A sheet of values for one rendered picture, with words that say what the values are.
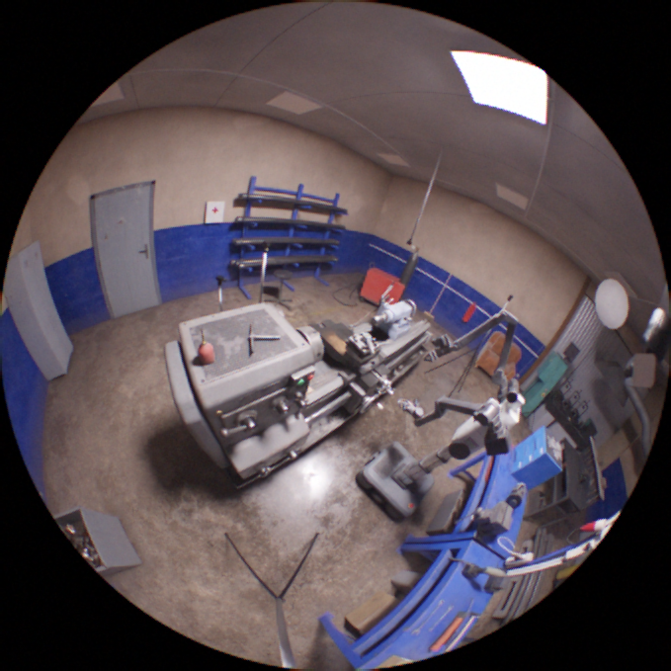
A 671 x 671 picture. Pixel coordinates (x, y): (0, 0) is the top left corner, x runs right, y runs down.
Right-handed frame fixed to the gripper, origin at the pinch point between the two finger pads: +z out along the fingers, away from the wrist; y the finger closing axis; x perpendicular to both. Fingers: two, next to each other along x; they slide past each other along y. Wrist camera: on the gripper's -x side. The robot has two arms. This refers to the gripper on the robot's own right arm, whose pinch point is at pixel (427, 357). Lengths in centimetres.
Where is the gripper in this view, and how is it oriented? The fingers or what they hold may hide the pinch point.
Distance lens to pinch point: 151.5
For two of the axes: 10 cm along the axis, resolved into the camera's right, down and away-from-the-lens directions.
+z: -5.3, 3.6, 7.6
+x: 4.0, 9.0, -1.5
